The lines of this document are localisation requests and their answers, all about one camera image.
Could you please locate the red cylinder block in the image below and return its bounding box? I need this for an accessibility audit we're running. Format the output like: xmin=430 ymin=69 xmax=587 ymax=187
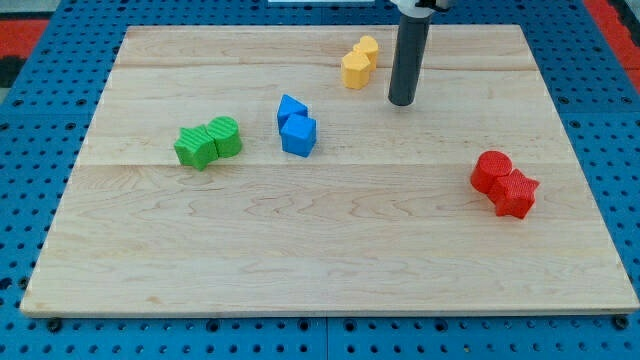
xmin=470 ymin=150 xmax=513 ymax=194

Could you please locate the blue cube block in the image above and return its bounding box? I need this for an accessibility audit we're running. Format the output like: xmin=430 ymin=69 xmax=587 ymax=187
xmin=280 ymin=114 xmax=317 ymax=157

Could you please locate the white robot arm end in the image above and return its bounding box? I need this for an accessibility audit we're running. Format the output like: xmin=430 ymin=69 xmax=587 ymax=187
xmin=391 ymin=0 xmax=456 ymax=19

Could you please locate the yellow heart block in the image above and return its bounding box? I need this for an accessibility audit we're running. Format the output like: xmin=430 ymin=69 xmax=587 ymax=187
xmin=352 ymin=35 xmax=379 ymax=71

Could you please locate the green cylinder block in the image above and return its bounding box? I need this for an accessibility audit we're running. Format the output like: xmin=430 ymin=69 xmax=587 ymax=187
xmin=206 ymin=116 xmax=242 ymax=158

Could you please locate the green star block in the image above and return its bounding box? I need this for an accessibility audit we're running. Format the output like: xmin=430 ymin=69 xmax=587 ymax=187
xmin=174 ymin=125 xmax=218 ymax=171

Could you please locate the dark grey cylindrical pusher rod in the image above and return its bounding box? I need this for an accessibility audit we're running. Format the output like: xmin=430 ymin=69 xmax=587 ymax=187
xmin=388 ymin=15 xmax=431 ymax=106

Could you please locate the red star block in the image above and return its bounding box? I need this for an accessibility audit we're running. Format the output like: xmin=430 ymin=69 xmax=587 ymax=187
xmin=488 ymin=169 xmax=540 ymax=219

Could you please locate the yellow pentagon block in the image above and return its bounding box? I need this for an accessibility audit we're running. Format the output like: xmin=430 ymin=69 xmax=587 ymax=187
xmin=341 ymin=51 xmax=371 ymax=89

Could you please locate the wooden board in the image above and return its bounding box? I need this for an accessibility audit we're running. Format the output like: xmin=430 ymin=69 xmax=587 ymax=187
xmin=21 ymin=25 xmax=639 ymax=318

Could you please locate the blue triangle block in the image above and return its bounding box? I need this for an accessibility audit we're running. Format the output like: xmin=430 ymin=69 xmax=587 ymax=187
xmin=277 ymin=94 xmax=308 ymax=133

